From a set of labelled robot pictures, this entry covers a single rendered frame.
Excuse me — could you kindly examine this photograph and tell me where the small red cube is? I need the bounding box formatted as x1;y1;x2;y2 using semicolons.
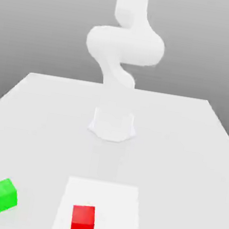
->
69;203;98;229

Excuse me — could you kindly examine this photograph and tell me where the small green cube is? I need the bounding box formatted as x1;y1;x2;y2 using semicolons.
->
0;177;22;217

